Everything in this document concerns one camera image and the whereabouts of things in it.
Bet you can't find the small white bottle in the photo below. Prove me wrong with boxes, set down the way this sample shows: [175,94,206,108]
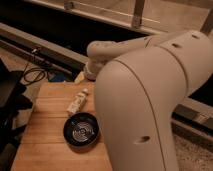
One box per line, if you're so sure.
[67,89,88,115]

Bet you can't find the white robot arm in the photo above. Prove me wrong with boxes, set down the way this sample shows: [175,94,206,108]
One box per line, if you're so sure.
[85,30,213,171]

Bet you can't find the blue object behind table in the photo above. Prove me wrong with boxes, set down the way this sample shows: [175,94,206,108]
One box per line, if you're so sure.
[50,74,66,82]

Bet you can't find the black round bowl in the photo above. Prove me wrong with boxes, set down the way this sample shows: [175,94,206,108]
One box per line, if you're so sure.
[63,112,99,147]

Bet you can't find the black object at left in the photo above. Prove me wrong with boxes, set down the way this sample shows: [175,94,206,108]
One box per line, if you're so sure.
[0,58,33,171]

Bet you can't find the wooden board table top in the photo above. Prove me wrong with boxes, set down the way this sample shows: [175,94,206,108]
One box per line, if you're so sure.
[11,82,112,171]

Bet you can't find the black coiled cable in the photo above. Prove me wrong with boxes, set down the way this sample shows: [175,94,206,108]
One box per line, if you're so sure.
[21,63,51,85]

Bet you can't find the metal rail beam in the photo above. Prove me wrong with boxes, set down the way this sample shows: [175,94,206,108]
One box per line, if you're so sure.
[0,23,213,131]

